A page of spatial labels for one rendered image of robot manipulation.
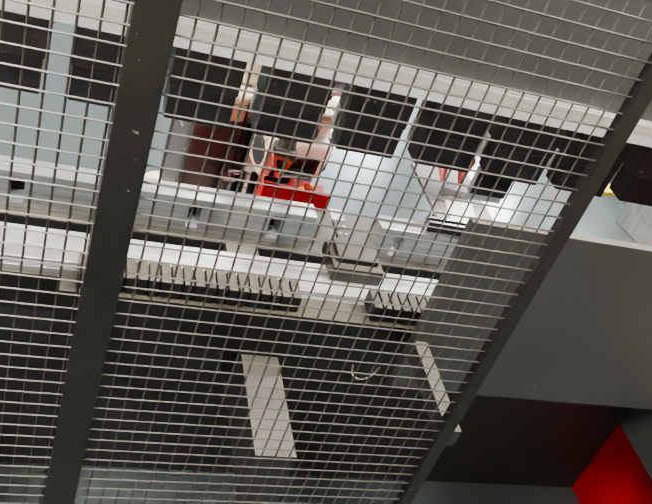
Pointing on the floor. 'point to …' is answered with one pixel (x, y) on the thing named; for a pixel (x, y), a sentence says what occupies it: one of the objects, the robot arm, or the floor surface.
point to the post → (110, 233)
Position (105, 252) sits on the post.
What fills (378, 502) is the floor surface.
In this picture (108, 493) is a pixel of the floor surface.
